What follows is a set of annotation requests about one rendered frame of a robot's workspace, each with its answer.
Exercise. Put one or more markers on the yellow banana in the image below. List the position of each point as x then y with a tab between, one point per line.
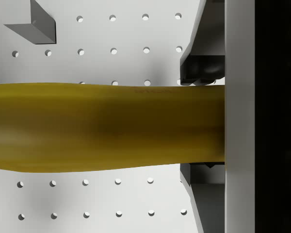
111	126

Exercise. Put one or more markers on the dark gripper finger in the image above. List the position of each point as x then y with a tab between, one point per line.
203	68
203	191

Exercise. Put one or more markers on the grey cube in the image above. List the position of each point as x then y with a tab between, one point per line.
40	31

